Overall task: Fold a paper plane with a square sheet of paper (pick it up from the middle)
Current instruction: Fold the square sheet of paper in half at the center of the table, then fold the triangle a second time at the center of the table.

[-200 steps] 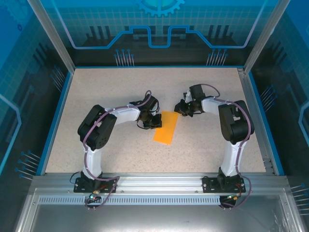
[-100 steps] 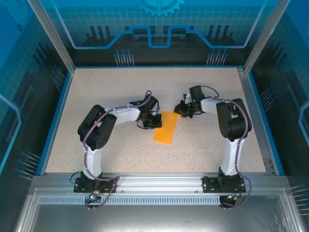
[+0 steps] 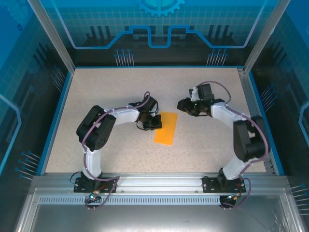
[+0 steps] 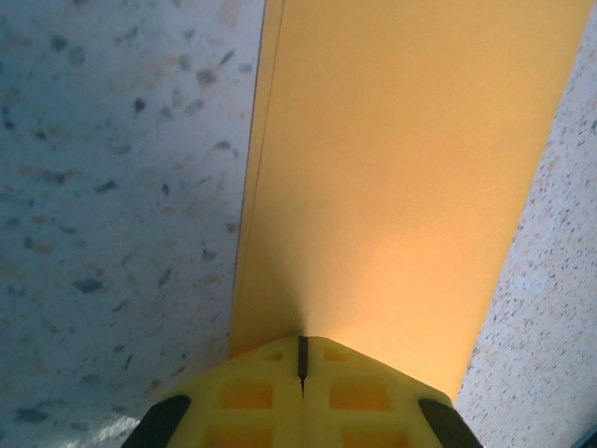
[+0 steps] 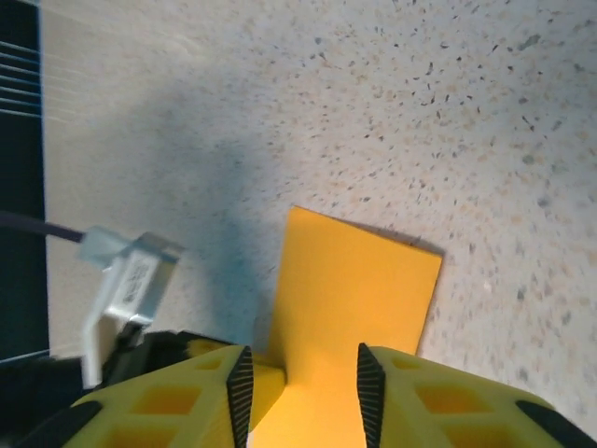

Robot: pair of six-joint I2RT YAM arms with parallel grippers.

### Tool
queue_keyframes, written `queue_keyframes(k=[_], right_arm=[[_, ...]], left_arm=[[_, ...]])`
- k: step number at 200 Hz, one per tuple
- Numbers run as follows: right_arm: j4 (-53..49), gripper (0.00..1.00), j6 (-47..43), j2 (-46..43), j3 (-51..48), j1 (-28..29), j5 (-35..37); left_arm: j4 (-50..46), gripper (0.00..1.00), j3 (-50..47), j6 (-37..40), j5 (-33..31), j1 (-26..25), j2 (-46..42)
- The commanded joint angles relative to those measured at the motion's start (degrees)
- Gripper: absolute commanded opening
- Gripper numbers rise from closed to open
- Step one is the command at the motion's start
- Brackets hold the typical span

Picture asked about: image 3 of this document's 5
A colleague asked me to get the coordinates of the grey metal tray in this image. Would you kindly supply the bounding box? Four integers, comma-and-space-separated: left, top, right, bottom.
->
14, 188, 301, 232

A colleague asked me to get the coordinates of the slotted grey cable duct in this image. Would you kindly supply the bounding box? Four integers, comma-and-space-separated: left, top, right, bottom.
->
38, 195, 222, 205

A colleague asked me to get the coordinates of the aluminium corner post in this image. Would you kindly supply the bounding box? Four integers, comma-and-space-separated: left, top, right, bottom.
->
243, 0, 290, 73
27, 0, 76, 73

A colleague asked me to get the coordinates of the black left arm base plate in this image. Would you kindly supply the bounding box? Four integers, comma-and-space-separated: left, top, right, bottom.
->
73, 177, 117, 194

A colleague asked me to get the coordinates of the blue table edge trim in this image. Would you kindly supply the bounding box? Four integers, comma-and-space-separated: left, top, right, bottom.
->
36, 65, 286, 176

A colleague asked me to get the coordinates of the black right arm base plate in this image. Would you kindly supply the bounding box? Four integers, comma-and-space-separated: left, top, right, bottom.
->
202, 176, 247, 194

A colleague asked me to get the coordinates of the aluminium side channel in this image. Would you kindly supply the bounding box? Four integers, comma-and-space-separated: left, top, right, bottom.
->
237, 67, 276, 175

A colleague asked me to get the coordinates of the aluminium front rail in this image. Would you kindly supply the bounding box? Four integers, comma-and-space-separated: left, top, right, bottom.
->
31, 172, 290, 194

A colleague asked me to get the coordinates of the orange cloth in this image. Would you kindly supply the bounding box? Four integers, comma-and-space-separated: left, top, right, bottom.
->
154, 111, 179, 146

